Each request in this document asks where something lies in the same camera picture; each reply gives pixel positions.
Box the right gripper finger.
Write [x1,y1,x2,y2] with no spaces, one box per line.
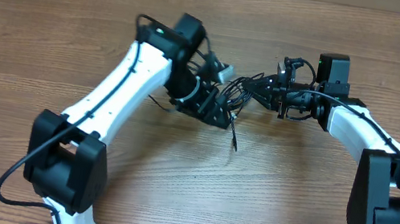
[241,73,277,92]
[251,92,272,110]

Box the black USB cable bundle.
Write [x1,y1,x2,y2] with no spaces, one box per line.
[210,66,267,155]

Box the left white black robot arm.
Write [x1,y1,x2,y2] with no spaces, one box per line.
[23,14,233,224]

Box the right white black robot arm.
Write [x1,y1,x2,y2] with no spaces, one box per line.
[242,53,400,224]

